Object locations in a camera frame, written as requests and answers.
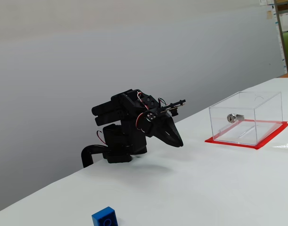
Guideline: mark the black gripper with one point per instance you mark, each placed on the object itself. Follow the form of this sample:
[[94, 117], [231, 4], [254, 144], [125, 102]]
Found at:
[[162, 125]]

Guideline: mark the blue lego brick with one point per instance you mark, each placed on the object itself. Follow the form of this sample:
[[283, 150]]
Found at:
[[103, 217]]

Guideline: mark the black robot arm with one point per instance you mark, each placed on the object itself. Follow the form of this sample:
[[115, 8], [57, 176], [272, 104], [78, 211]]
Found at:
[[125, 122]]

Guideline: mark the transparent acrylic box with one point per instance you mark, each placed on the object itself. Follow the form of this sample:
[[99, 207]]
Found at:
[[264, 110]]

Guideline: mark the white box on shelf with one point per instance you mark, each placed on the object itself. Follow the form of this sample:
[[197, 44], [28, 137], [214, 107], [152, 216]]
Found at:
[[287, 21]]

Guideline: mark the red tape square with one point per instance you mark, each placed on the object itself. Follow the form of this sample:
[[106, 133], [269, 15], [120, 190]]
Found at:
[[231, 144]]

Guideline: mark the silver cam lock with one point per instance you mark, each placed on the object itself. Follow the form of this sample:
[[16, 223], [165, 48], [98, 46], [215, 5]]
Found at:
[[231, 118]]

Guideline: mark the black table clamp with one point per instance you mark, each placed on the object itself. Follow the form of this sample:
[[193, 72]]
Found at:
[[86, 153]]

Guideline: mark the orange wooden table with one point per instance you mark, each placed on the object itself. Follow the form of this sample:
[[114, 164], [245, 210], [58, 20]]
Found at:
[[287, 74]]

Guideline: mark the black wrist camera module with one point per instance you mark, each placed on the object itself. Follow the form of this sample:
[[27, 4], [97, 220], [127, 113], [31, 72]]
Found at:
[[174, 113]]

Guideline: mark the wooden shelf frame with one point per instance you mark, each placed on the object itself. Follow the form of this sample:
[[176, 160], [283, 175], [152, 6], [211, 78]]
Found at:
[[281, 35]]

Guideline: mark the small yellow wall note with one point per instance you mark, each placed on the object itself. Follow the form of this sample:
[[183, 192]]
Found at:
[[269, 14]]

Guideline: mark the paper sheet on wall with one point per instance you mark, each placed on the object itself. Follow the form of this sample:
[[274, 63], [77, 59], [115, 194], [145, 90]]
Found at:
[[266, 2]]

